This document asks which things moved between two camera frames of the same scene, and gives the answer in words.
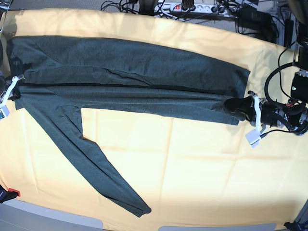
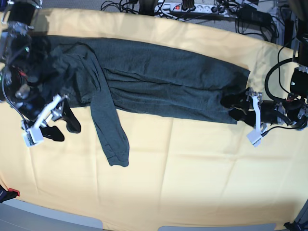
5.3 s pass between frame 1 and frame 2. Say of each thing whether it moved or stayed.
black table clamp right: stayed
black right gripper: moved
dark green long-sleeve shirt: moved
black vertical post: stayed
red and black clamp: stayed
